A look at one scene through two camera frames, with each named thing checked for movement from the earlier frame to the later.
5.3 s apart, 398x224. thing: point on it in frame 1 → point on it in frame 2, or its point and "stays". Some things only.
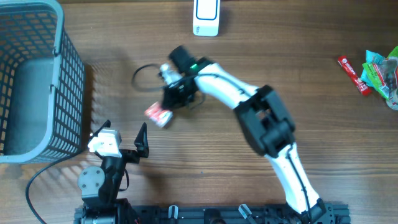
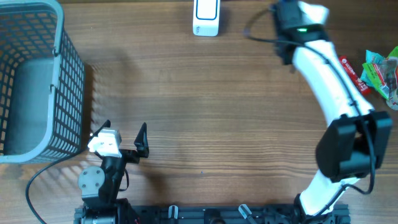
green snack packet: [375, 76] stays
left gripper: [142, 148] stays
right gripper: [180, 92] → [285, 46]
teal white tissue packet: [373, 58] stays
